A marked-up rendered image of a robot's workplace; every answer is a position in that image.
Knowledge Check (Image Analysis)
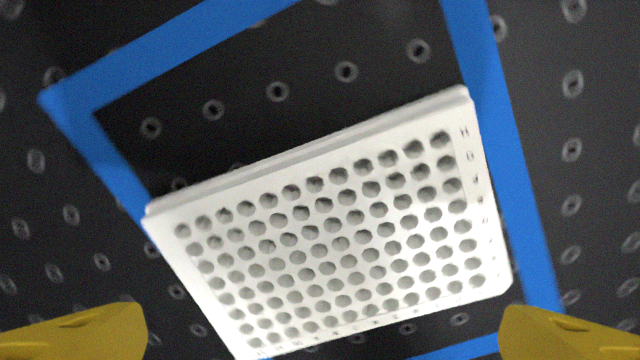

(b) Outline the white well plate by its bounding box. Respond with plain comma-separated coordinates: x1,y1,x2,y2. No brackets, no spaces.
140,82,514,360

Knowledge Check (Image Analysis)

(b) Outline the black perforated plate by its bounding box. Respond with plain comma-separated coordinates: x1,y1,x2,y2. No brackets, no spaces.
0,0,640,360

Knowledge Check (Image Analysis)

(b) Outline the blue tape outline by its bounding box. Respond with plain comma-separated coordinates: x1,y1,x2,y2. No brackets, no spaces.
36,0,568,360

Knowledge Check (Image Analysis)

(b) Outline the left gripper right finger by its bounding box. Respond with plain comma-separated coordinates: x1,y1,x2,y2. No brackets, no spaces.
497,305,640,360

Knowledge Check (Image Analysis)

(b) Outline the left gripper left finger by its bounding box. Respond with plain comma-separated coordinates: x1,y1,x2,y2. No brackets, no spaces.
0,302,148,360

